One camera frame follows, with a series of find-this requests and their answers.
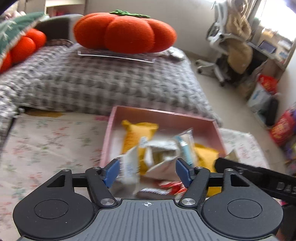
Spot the crinkled white snack packet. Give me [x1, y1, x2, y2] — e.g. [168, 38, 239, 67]
[143, 138, 183, 178]

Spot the red plastic bag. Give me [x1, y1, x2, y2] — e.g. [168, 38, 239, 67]
[269, 109, 296, 147]

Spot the clear plastic tray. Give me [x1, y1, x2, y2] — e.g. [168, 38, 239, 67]
[77, 48, 157, 64]

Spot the tan padded coat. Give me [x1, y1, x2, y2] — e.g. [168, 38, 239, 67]
[226, 0, 254, 75]

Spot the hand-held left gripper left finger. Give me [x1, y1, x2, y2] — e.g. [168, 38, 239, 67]
[46, 159, 121, 208]

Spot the laptop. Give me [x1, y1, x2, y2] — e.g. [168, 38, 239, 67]
[257, 40, 277, 54]

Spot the white blue-print bag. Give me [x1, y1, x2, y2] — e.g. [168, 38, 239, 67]
[246, 83, 274, 112]

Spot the white printed snack packet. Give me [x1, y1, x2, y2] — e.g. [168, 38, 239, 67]
[115, 147, 141, 184]

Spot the large orange pumpkin cushion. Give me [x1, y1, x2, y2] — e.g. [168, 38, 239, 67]
[73, 10, 177, 54]

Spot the yellow blue-label snack packet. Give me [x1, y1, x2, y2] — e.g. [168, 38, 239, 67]
[121, 119, 159, 154]

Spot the clear blue-white snack packet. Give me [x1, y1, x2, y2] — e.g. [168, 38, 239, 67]
[174, 128, 195, 165]

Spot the wooden desk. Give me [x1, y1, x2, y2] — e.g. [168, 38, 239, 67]
[249, 23, 296, 71]

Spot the plain golden snack packet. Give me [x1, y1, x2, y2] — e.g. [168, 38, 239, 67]
[194, 144, 220, 167]

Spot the red candy packet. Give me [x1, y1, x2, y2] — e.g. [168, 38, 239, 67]
[159, 181, 188, 194]

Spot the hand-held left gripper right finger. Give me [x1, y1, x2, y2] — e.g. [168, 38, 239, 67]
[175, 158, 252, 208]

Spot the yellow woven mat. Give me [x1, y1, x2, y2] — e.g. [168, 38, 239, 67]
[25, 108, 63, 118]

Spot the red gift bag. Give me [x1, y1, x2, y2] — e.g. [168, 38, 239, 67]
[257, 74, 279, 95]

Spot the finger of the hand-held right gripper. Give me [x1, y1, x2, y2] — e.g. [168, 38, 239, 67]
[215, 157, 267, 186]

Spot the grey checked blanket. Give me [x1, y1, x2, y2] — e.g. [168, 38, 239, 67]
[0, 39, 223, 145]

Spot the white wrapped packet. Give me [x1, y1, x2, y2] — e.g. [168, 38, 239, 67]
[166, 48, 186, 61]

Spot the white office chair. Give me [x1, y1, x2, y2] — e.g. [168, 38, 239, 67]
[196, 1, 250, 88]

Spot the floral tablecloth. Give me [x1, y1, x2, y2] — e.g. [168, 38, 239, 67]
[0, 111, 271, 241]

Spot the small orange pumpkin cushion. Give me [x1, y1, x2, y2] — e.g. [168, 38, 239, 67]
[0, 28, 47, 74]

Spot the green leaf-pattern cushion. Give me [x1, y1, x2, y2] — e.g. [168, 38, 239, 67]
[0, 12, 46, 56]

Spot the black speaker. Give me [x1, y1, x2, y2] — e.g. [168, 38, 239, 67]
[265, 95, 279, 127]

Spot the pink cardboard box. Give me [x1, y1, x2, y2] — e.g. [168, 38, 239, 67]
[99, 105, 227, 200]

